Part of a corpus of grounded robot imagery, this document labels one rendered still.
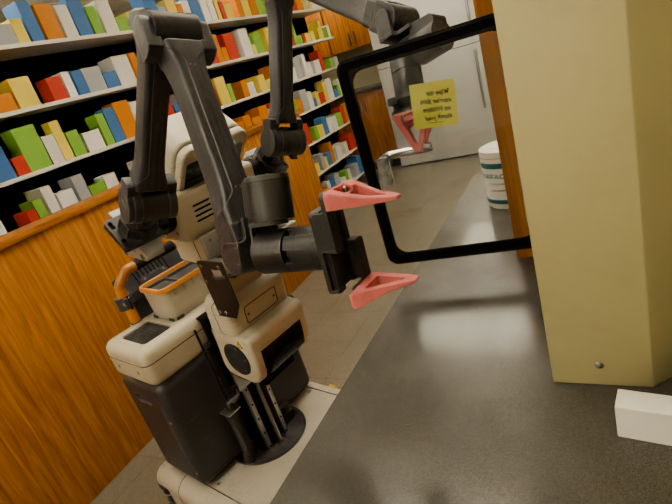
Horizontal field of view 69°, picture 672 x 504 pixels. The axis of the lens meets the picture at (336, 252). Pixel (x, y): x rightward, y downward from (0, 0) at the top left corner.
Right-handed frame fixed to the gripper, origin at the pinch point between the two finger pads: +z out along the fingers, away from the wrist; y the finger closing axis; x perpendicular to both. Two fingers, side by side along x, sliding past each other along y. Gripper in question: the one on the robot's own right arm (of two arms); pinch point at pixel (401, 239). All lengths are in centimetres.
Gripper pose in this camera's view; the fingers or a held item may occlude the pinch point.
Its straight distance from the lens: 55.3
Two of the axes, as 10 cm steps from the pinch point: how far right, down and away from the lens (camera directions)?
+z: 8.6, -0.8, -5.1
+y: -2.4, -9.3, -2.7
